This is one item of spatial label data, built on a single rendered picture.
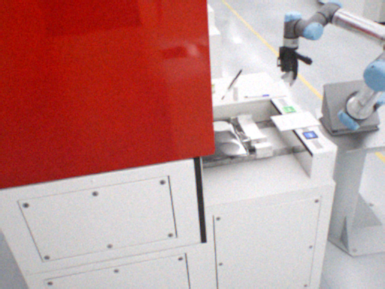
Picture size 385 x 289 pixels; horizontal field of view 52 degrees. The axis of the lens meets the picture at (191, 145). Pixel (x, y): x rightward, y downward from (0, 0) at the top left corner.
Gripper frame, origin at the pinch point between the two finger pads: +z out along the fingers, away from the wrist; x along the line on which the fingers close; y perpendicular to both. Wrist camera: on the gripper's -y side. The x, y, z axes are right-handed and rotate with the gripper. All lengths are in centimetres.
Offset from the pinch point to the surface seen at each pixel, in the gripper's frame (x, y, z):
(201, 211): 66, 60, 12
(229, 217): 46, 45, 37
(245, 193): 42, 36, 29
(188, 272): 65, 67, 45
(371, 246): 20, -51, 109
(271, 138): 3.2, 11.0, 28.7
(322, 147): 35.8, -0.8, 15.0
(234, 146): 16.1, 34.1, 20.8
